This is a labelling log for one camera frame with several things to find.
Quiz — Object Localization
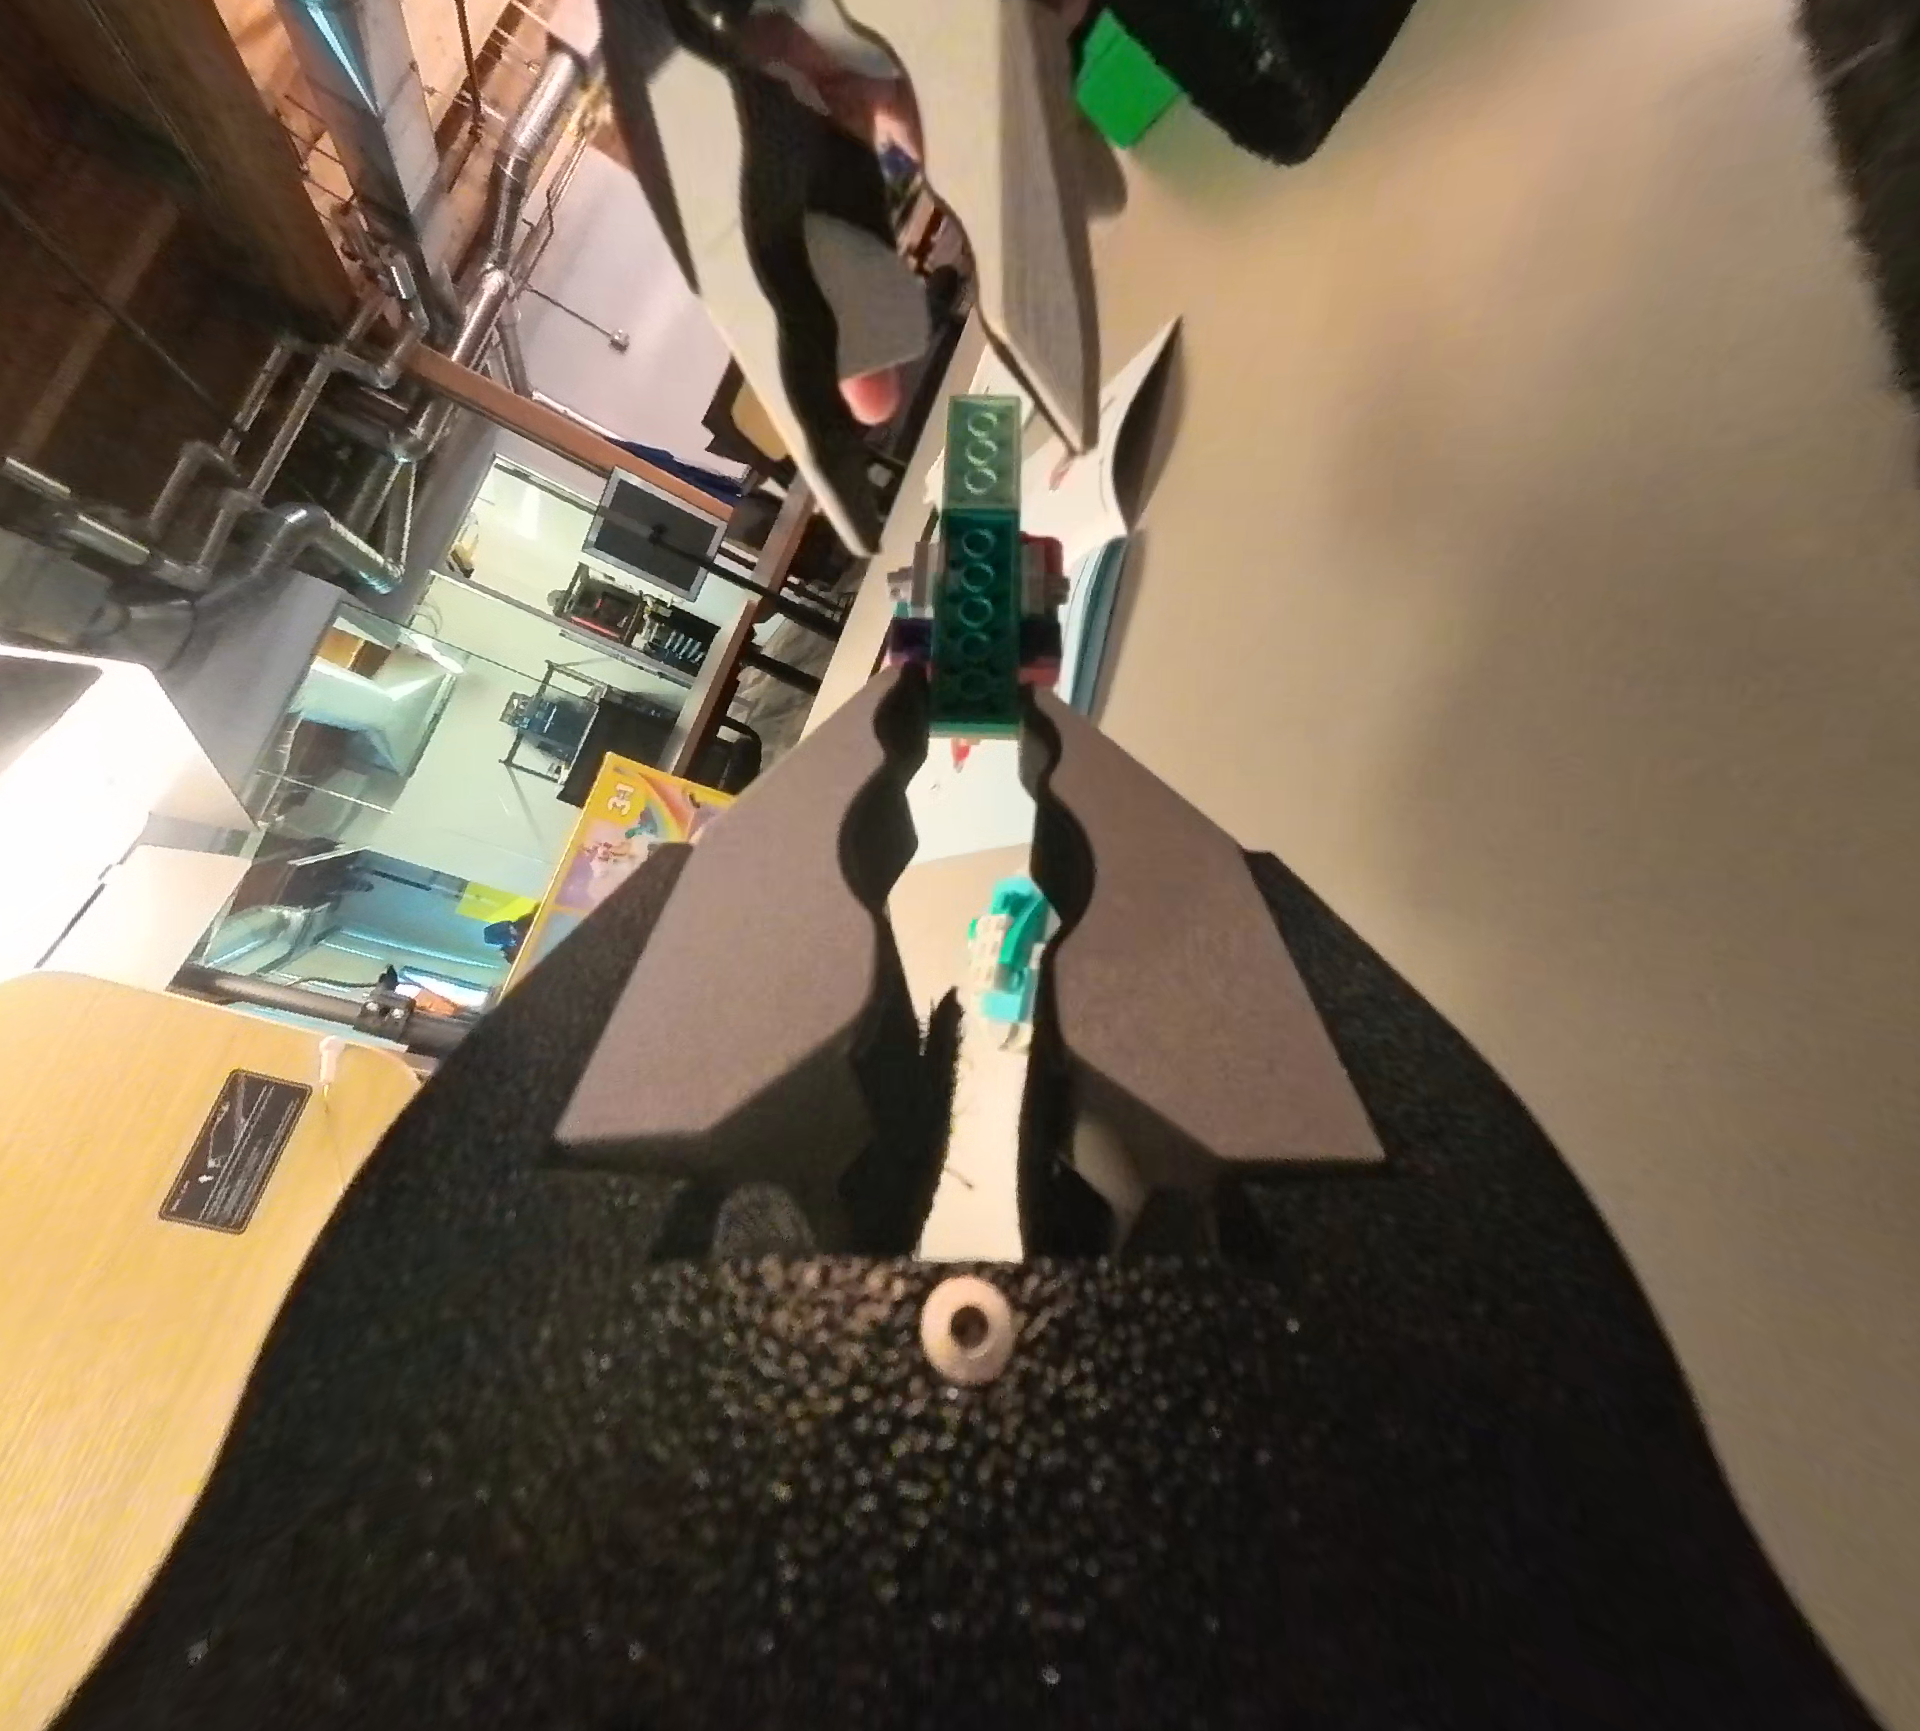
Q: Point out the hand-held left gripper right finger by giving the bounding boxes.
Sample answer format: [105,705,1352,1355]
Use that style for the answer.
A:
[1024,693,1387,1207]

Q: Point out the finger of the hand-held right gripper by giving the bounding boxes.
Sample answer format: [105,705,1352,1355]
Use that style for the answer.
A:
[600,0,905,557]
[985,0,1107,453]

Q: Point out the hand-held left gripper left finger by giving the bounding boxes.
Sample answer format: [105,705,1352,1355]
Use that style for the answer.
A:
[551,681,924,1163]

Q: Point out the teal brick model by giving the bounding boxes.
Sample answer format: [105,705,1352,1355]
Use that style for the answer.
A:
[959,867,1061,1051]

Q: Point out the orange toy brick model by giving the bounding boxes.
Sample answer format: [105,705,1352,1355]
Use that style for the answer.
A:
[883,396,1070,735]

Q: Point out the yellow toy brick set box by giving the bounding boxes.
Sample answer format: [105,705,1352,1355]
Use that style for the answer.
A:
[516,747,744,997]

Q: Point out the person's right hand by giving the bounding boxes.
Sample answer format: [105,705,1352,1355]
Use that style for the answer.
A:
[741,14,924,427]

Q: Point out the green plastic bin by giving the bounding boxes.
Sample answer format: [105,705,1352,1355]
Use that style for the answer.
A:
[1071,6,1182,148]

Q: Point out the open pale blue instruction booklet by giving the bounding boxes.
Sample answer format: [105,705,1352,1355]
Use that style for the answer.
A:
[1050,318,1187,713]

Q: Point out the black equipment cart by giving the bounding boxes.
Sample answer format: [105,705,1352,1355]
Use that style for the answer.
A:
[501,657,617,803]

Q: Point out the monitor on floor stand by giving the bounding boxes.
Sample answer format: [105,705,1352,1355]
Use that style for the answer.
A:
[581,467,722,603]

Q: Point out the metal ceiling pipes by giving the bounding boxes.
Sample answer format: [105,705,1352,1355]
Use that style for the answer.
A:
[0,36,617,599]

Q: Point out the LED light panel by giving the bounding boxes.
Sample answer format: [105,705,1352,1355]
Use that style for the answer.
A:
[0,643,258,983]

